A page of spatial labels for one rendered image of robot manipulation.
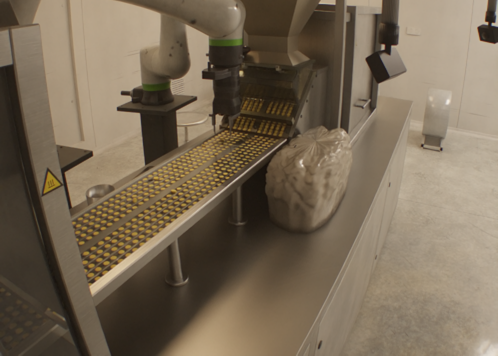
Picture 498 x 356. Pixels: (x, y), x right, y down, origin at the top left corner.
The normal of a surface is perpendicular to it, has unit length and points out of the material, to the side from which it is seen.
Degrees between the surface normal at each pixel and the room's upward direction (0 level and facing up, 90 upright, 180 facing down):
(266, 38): 90
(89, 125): 90
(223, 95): 99
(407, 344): 0
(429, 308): 0
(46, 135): 90
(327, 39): 90
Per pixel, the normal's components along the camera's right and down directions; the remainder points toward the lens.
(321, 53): -0.46, 0.36
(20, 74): 0.89, 0.18
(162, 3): -0.22, 0.69
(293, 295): 0.00, -0.91
